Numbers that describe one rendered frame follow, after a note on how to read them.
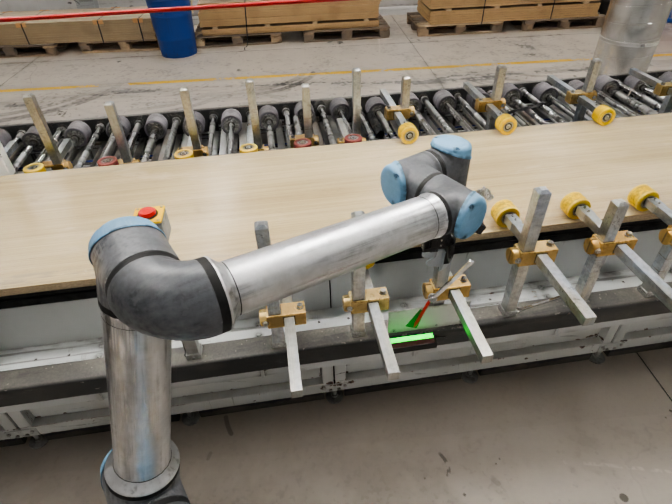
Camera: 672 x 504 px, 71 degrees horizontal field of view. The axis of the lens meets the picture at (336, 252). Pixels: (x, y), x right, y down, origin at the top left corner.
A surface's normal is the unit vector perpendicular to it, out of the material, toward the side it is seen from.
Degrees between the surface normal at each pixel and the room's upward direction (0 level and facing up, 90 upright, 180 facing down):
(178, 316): 68
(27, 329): 90
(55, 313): 90
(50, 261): 0
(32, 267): 0
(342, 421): 0
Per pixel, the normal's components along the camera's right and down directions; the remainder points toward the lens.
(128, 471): -0.15, 0.48
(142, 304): -0.21, 0.09
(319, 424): -0.03, -0.77
